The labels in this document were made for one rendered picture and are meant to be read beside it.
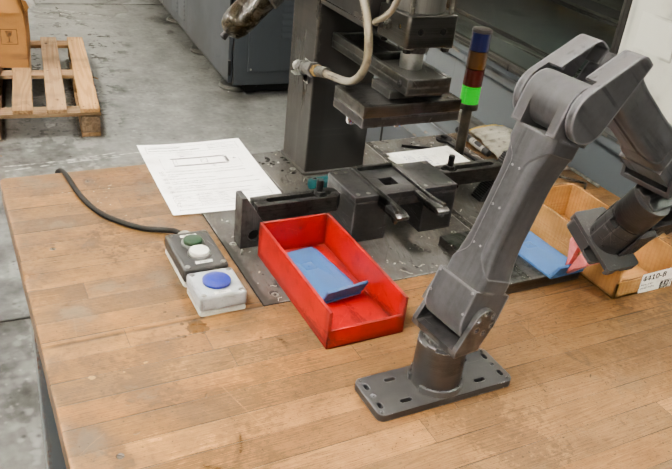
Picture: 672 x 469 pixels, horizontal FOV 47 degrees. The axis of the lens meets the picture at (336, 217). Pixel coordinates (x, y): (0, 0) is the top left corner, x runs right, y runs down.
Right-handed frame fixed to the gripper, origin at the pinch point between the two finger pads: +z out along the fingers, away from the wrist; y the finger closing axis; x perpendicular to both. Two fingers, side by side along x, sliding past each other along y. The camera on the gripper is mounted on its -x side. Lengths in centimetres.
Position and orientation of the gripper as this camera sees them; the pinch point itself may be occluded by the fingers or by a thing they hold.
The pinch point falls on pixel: (571, 267)
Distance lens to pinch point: 125.4
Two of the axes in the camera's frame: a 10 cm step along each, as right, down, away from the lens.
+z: -3.3, 5.4, 7.7
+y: -3.6, -8.3, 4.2
